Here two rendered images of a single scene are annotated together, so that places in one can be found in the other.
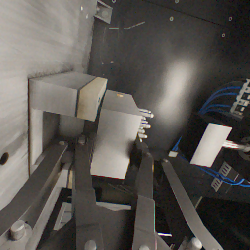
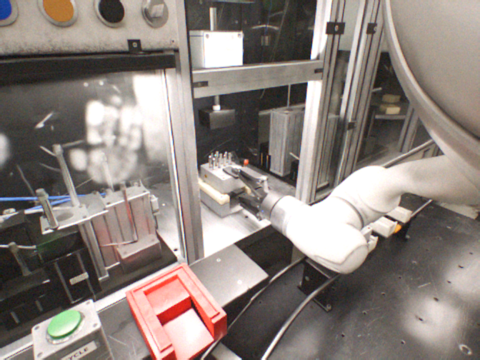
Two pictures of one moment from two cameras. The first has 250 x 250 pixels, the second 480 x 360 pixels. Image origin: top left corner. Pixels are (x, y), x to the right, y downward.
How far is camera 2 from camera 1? 66 cm
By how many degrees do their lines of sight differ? 39
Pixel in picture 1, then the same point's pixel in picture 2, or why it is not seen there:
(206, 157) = (229, 116)
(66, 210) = (273, 168)
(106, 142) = (235, 186)
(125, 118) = (225, 185)
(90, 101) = (223, 201)
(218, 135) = (216, 118)
